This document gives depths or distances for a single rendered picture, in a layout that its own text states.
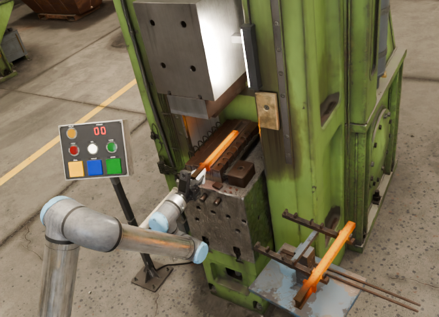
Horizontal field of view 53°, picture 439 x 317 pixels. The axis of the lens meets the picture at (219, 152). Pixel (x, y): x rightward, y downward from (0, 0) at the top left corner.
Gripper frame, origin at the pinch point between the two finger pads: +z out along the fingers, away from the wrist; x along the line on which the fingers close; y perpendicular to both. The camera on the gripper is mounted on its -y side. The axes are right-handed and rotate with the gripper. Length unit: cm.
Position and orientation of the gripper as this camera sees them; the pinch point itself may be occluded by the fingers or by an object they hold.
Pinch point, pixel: (202, 168)
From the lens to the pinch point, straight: 202.1
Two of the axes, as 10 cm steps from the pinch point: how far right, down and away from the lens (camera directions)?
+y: 1.7, 7.9, 5.9
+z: 5.0, -5.9, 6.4
